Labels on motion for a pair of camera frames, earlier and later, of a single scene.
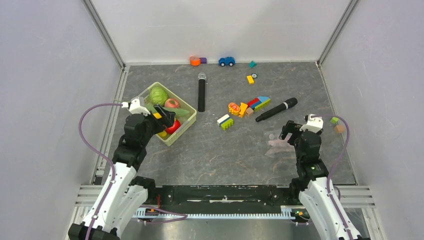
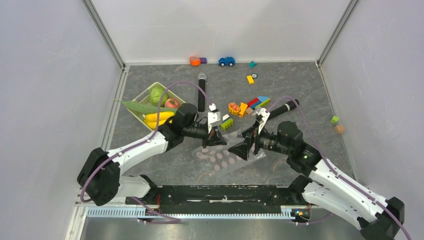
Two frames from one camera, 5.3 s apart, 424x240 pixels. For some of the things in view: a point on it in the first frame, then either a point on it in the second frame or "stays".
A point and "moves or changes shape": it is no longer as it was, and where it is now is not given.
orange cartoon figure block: x=233 y=108 stays
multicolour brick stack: x=259 y=102 stays
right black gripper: x=291 y=127 → x=241 y=149
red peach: x=171 y=103 stays
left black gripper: x=166 y=119 → x=216 y=139
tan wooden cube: x=339 y=129 stays
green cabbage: x=158 y=96 stays
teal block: x=252 y=64 stays
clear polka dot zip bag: x=277 y=146 moves or changes shape
